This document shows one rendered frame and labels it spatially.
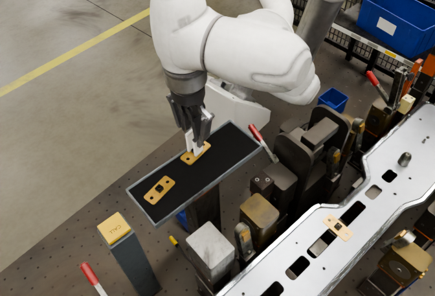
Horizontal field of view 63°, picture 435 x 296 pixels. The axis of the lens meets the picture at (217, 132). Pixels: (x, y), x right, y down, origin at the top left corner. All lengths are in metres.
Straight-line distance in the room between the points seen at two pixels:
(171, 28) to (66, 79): 2.71
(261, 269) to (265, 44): 0.64
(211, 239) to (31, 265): 0.79
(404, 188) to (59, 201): 1.97
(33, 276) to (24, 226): 1.03
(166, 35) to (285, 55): 0.21
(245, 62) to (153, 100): 2.32
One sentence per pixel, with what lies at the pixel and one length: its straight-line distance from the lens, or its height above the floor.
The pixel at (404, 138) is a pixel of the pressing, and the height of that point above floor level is 1.00.
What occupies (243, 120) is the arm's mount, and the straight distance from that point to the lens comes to 1.47.
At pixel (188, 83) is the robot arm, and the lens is 0.71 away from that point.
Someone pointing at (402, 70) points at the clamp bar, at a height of 1.21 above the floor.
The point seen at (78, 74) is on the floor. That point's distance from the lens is 3.31.
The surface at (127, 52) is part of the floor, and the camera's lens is 3.41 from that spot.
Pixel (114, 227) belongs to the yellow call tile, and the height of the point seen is 1.16.
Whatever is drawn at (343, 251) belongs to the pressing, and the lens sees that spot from 1.08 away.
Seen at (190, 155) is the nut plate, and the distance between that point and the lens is 0.93.
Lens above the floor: 1.96
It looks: 49 degrees down
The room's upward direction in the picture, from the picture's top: 3 degrees counter-clockwise
